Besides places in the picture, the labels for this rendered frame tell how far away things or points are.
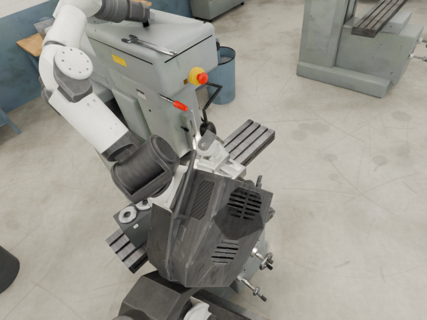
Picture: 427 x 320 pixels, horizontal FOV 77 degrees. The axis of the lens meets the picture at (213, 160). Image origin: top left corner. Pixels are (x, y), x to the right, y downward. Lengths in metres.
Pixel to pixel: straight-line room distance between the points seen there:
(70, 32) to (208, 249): 0.61
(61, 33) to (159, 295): 0.68
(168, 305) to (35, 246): 2.55
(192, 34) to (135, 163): 0.47
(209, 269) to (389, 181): 2.54
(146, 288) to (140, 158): 0.35
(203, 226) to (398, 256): 2.16
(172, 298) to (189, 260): 0.13
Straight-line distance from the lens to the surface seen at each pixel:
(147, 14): 1.00
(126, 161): 0.70
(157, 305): 0.77
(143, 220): 1.38
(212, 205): 0.64
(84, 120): 0.68
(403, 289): 2.56
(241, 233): 0.73
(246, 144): 1.81
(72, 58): 0.70
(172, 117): 1.14
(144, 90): 1.06
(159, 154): 0.65
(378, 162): 3.20
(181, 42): 0.91
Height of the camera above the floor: 2.23
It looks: 47 degrees down
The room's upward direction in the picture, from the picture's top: 11 degrees counter-clockwise
